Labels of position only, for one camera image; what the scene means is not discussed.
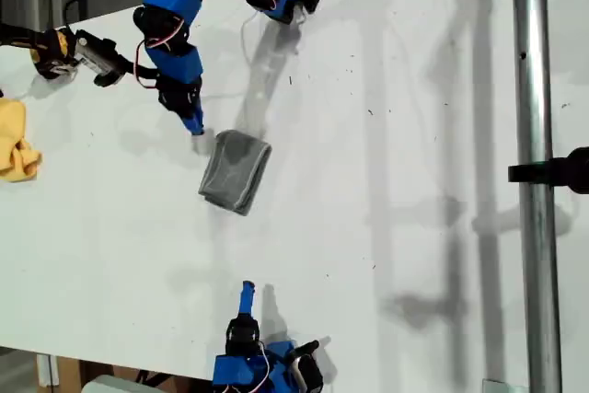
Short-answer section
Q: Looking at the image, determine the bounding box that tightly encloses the grey striped towel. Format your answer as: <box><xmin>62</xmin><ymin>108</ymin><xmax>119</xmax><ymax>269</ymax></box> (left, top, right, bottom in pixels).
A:
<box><xmin>197</xmin><ymin>129</ymin><xmax>273</xmax><ymax>218</ymax></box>

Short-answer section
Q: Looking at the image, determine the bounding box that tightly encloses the white box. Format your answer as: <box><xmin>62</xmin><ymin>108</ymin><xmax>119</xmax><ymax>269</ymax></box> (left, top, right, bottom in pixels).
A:
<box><xmin>82</xmin><ymin>374</ymin><xmax>153</xmax><ymax>393</ymax></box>

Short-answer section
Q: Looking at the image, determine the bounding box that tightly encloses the black yellow power tool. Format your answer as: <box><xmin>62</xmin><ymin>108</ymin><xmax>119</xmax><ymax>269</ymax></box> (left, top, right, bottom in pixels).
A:
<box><xmin>0</xmin><ymin>22</ymin><xmax>83</xmax><ymax>81</ymax></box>

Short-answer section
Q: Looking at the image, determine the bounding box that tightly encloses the yellow cloth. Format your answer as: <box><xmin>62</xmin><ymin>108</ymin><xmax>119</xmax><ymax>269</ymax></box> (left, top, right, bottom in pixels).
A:
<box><xmin>0</xmin><ymin>97</ymin><xmax>43</xmax><ymax>182</ymax></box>

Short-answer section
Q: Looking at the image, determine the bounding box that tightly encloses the brown cardboard box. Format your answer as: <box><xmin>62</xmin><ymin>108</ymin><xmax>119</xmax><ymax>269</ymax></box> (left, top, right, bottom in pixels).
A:
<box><xmin>57</xmin><ymin>355</ymin><xmax>215</xmax><ymax>393</ymax></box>

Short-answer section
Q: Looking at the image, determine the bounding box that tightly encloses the black clamp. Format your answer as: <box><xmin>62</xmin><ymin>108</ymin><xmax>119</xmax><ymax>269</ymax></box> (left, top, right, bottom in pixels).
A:
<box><xmin>507</xmin><ymin>146</ymin><xmax>589</xmax><ymax>195</ymax></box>

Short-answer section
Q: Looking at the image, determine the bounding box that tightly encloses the black camera stalk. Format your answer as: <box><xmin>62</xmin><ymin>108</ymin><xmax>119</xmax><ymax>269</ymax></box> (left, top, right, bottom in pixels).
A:
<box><xmin>94</xmin><ymin>54</ymin><xmax>160</xmax><ymax>88</ymax></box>

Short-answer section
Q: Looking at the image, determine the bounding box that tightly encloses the black camera box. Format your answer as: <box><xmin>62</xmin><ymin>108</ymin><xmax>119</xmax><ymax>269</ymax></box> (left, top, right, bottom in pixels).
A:
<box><xmin>284</xmin><ymin>340</ymin><xmax>326</xmax><ymax>393</ymax></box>
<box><xmin>73</xmin><ymin>29</ymin><xmax>121</xmax><ymax>76</ymax></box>

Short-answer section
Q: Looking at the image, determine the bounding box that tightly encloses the steel post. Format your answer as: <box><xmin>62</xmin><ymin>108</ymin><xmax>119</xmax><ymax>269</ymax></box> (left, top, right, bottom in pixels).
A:
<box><xmin>511</xmin><ymin>0</ymin><xmax>563</xmax><ymax>393</ymax></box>

